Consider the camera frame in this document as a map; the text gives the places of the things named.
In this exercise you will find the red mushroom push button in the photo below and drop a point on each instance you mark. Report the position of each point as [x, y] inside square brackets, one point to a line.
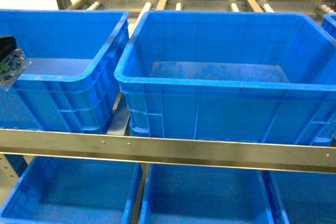
[13, 62]

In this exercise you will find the metal roller rack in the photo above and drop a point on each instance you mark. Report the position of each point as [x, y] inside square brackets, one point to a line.
[119, 145]

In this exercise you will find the blue crate centre upper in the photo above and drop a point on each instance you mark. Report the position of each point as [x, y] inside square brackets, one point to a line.
[242, 77]

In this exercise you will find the blue crate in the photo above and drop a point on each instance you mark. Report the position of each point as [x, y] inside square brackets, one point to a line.
[69, 85]
[194, 194]
[67, 190]
[297, 197]
[329, 24]
[242, 77]

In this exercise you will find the blue crate centre lower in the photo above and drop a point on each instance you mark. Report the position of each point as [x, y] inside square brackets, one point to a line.
[194, 194]

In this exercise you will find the blue crate left upper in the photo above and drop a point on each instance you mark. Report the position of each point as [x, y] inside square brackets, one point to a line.
[69, 85]

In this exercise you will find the blue crate left lower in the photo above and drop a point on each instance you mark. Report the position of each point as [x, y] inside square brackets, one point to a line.
[67, 190]

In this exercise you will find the blue crate right lower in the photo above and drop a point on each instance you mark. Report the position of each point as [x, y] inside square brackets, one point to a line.
[297, 197]

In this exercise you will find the blue crate right upper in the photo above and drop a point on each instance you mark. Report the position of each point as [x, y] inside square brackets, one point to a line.
[329, 24]

